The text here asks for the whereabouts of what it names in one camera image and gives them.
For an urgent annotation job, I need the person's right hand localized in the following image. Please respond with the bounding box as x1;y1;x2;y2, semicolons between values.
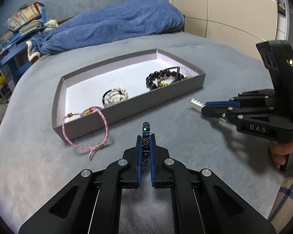
269;135;293;168

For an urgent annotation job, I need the beige wardrobe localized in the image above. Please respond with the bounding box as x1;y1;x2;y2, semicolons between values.
168;0;279;54

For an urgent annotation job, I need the black pearl hair tie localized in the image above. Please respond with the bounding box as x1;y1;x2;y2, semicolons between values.
102;88;129;108

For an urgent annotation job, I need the stack of books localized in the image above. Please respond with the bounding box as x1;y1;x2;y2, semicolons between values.
0;21;44;44

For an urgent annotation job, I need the white plush toy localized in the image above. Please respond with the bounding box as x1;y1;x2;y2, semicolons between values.
44;19;58;32

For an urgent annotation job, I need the red gold charm bracelet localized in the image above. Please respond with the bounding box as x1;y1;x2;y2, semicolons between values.
157;77;177;87

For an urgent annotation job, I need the blue bead bracelet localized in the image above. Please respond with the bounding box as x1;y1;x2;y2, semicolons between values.
140;121;152;173

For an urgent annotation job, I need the blue blanket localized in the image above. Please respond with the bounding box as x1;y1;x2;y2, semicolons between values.
26;0;185;59

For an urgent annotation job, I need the pink cord bracelet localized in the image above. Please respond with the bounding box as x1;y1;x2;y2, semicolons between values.
63;106;108;160

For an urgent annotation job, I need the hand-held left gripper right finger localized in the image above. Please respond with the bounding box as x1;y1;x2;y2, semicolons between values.
150;135;276;234

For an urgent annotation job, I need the grey cardboard box tray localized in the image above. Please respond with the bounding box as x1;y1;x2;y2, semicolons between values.
51;49;206;142

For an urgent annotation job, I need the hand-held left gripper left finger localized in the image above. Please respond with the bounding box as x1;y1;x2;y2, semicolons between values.
18;135;142;234

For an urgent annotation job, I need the white door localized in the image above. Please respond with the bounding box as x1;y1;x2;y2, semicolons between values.
275;0;293;61

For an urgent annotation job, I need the small dark bead bracelet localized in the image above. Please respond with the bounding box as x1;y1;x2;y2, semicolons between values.
157;66;181;82

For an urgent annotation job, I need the person's right forearm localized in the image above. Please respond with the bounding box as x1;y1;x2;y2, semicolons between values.
269;173;293;234

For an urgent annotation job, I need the blue desk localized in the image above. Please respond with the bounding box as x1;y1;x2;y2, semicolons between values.
0;7;47;78

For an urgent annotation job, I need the gold pearl hair clip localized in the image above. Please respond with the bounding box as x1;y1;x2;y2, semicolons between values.
189;99;205;108

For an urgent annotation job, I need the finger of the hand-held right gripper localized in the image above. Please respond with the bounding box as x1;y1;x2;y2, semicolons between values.
204;89;275;108
201;106;293;143

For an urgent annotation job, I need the large black bead bracelet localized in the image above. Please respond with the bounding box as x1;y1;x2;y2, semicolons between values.
146;69;188;89

